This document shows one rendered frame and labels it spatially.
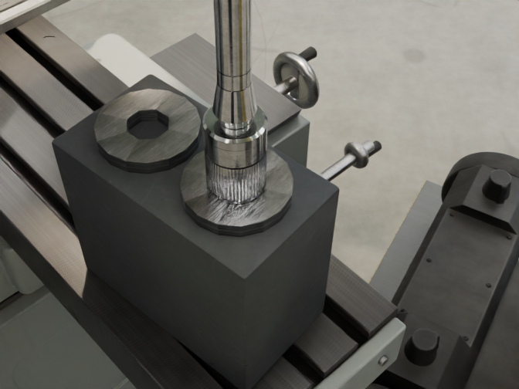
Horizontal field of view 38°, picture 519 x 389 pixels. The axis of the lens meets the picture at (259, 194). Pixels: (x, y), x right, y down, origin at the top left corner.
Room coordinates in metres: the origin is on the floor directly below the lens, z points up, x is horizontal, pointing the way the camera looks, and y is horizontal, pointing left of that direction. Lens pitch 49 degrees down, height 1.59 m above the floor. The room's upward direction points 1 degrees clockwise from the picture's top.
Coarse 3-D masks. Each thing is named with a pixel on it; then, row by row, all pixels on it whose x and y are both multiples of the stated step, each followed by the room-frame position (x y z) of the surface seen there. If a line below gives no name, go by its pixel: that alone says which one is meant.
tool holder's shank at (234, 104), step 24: (216, 0) 0.39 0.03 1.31; (240, 0) 0.39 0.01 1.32; (216, 24) 0.39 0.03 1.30; (240, 24) 0.39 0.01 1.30; (216, 48) 0.39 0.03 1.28; (240, 48) 0.39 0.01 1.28; (216, 72) 0.40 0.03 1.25; (240, 72) 0.39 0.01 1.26; (216, 96) 0.39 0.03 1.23; (240, 96) 0.39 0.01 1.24; (240, 120) 0.38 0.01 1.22
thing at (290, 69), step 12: (312, 48) 1.13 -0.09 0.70; (276, 60) 1.13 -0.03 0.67; (288, 60) 1.10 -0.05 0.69; (300, 60) 1.09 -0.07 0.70; (276, 72) 1.13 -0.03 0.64; (288, 72) 1.11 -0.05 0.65; (300, 72) 1.08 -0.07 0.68; (312, 72) 1.08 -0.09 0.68; (276, 84) 1.12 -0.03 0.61; (288, 84) 1.08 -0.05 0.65; (300, 84) 1.09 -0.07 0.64; (312, 84) 1.06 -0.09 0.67; (288, 96) 1.10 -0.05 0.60; (300, 96) 1.09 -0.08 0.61; (312, 96) 1.06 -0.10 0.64
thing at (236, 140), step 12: (204, 120) 0.40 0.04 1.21; (216, 120) 0.40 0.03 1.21; (252, 120) 0.40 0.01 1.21; (264, 120) 0.40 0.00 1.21; (204, 132) 0.39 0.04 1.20; (216, 132) 0.38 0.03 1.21; (228, 132) 0.39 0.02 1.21; (240, 132) 0.39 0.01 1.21; (252, 132) 0.39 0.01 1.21; (264, 132) 0.39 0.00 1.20; (216, 144) 0.38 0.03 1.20; (228, 144) 0.38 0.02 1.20; (240, 144) 0.38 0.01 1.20; (252, 144) 0.38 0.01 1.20
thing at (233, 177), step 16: (208, 144) 0.39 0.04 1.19; (208, 160) 0.39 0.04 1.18; (224, 160) 0.38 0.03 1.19; (240, 160) 0.38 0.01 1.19; (256, 160) 0.38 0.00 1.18; (208, 176) 0.39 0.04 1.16; (224, 176) 0.38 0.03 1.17; (240, 176) 0.38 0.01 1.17; (256, 176) 0.38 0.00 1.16; (224, 192) 0.38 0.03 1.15; (240, 192) 0.38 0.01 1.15; (256, 192) 0.38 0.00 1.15
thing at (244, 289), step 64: (128, 128) 0.47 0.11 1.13; (192, 128) 0.46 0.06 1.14; (128, 192) 0.40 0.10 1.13; (192, 192) 0.39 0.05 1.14; (320, 192) 0.40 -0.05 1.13; (128, 256) 0.40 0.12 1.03; (192, 256) 0.35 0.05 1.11; (256, 256) 0.34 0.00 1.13; (320, 256) 0.39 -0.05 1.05; (192, 320) 0.35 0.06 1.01; (256, 320) 0.33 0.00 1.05
